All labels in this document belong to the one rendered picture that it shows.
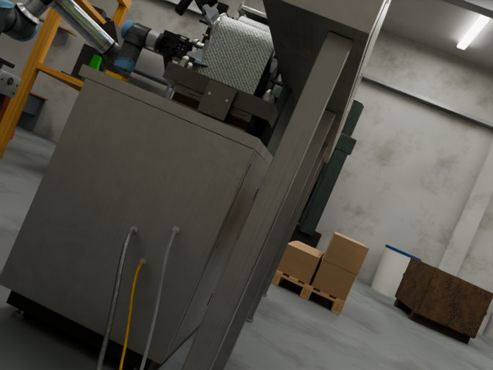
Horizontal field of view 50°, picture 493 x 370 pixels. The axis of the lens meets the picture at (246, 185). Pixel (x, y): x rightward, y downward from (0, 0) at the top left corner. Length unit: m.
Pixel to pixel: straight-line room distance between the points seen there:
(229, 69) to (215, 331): 1.11
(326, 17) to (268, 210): 0.43
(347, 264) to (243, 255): 3.67
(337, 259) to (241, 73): 3.05
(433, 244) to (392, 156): 1.62
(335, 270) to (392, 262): 3.77
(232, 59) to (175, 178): 0.55
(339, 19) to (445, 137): 8.34
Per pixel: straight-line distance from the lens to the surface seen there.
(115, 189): 1.81
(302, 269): 4.87
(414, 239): 9.29
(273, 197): 1.18
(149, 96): 1.81
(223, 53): 2.06
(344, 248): 4.83
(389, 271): 8.56
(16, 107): 5.60
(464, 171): 9.48
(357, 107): 8.61
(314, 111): 1.20
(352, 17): 1.18
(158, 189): 1.76
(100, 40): 2.22
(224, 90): 1.80
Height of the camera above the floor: 0.76
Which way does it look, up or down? level
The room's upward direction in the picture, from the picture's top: 24 degrees clockwise
